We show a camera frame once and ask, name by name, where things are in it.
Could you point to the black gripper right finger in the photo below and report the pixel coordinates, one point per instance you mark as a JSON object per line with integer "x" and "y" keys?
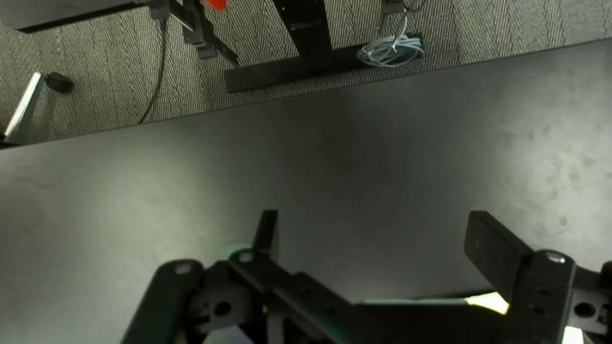
{"x": 542, "y": 294}

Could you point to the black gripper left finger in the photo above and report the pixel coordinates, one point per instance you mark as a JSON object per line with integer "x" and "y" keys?
{"x": 255, "y": 299}

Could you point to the yellow towel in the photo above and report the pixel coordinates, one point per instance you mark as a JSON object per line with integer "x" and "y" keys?
{"x": 490, "y": 303}

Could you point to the black tripod stand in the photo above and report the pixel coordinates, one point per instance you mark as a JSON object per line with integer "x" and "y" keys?
{"x": 203, "y": 40}

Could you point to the black table leg base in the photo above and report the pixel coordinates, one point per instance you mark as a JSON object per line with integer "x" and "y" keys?
{"x": 312, "y": 40}

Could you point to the black chair with silver legs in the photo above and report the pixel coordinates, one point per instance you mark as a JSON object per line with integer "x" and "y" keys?
{"x": 25, "y": 106}

